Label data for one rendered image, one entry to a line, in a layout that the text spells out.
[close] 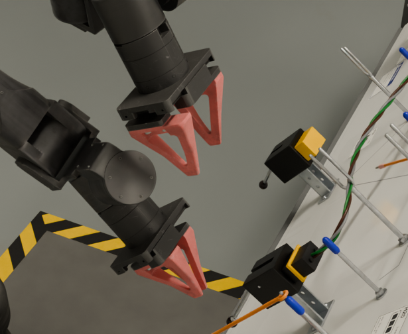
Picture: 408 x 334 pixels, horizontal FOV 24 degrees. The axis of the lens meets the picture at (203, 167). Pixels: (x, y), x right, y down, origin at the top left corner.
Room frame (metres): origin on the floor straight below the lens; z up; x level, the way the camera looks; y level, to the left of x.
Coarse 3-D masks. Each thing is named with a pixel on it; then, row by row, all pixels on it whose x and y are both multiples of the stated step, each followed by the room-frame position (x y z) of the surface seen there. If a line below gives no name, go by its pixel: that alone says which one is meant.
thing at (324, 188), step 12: (300, 132) 1.08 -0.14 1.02; (288, 144) 1.06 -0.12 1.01; (276, 156) 1.06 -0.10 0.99; (288, 156) 1.05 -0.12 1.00; (300, 156) 1.04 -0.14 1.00; (276, 168) 1.06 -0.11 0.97; (288, 168) 1.05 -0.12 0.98; (300, 168) 1.04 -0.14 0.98; (312, 168) 1.07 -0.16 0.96; (264, 180) 1.09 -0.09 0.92; (288, 180) 1.05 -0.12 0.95; (312, 180) 1.05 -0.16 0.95; (324, 180) 1.06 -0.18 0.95; (324, 192) 1.04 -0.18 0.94
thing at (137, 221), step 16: (112, 208) 0.77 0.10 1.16; (128, 208) 0.77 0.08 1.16; (144, 208) 0.78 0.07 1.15; (160, 208) 0.83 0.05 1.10; (176, 208) 0.80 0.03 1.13; (112, 224) 0.77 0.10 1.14; (128, 224) 0.77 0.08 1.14; (144, 224) 0.77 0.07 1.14; (160, 224) 0.77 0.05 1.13; (128, 240) 0.76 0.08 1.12; (144, 240) 0.76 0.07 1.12; (128, 256) 0.74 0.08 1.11; (144, 256) 0.73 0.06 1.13
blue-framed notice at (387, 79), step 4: (404, 60) 1.37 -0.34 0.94; (400, 64) 1.37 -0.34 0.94; (396, 68) 1.36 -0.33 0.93; (400, 68) 1.34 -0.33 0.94; (388, 72) 1.38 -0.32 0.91; (392, 72) 1.36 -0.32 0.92; (396, 72) 1.34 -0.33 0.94; (384, 76) 1.37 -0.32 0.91; (388, 76) 1.35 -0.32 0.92; (392, 76) 1.34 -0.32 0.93; (380, 80) 1.37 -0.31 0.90; (384, 80) 1.35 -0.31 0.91; (388, 80) 1.33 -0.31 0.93; (392, 80) 1.32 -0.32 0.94; (384, 84) 1.33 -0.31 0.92; (388, 84) 1.31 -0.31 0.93; (376, 88) 1.34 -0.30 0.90; (376, 92) 1.32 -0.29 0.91; (372, 96) 1.32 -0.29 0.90
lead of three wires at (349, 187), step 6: (348, 180) 0.77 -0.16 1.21; (348, 186) 0.76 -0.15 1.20; (348, 192) 0.75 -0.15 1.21; (348, 198) 0.74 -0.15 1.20; (348, 204) 0.73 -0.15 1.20; (348, 210) 0.73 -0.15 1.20; (342, 216) 0.72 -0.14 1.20; (342, 222) 0.72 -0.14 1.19; (336, 228) 0.71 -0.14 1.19; (336, 234) 0.71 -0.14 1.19; (324, 246) 0.70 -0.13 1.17; (312, 252) 0.70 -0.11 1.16; (318, 252) 0.70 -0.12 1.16
